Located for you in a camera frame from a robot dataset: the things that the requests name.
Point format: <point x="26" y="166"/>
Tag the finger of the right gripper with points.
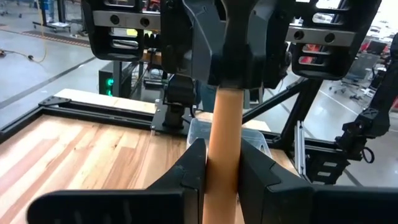
<point x="199" y="37"/>
<point x="270" y="46"/>

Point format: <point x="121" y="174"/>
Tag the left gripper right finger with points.
<point x="264" y="186"/>

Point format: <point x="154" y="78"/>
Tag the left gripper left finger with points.
<point x="186" y="180"/>

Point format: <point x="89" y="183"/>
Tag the clear plastic container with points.
<point x="199" y="130"/>

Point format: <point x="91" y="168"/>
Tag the black computer tower green lights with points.
<point x="109" y="82"/>

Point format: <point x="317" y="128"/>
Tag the black office chair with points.
<point x="357" y="68"/>

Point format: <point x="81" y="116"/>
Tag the silver aluminium bracket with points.
<point x="300" y="149"/>

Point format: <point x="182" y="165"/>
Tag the thin black frame brace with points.
<point x="270" y="104"/>

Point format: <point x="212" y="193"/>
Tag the thick black frame strut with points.
<point x="301" y="115"/>

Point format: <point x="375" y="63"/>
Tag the black aluminium table frame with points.
<point x="93" y="113"/>

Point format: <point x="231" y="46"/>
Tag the black jointed mount bracket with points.
<point x="357" y="133"/>

